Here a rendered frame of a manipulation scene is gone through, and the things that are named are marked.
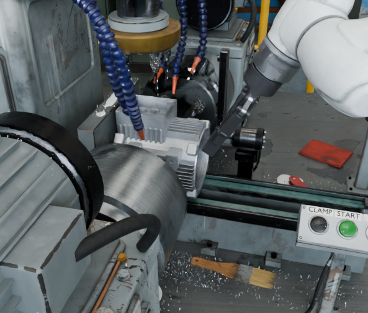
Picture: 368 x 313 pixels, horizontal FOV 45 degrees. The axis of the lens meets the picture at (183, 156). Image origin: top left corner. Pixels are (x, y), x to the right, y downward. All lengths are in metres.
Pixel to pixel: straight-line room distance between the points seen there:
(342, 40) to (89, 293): 0.51
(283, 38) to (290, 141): 0.85
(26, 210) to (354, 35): 0.52
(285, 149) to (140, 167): 0.86
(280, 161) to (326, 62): 0.84
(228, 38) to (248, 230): 0.65
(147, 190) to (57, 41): 0.45
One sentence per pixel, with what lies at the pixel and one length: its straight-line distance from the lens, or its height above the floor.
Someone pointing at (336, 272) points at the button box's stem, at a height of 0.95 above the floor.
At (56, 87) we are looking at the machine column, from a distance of 1.09.
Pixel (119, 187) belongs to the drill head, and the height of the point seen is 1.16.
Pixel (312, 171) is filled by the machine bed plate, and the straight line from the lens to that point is 1.50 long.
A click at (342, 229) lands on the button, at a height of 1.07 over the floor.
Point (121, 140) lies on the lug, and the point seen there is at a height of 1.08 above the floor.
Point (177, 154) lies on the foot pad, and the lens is 1.01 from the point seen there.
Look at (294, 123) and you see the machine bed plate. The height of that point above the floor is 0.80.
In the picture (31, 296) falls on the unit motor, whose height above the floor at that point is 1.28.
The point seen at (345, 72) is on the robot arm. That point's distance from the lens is 0.70.
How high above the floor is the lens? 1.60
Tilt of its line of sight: 32 degrees down
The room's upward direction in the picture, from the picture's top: straight up
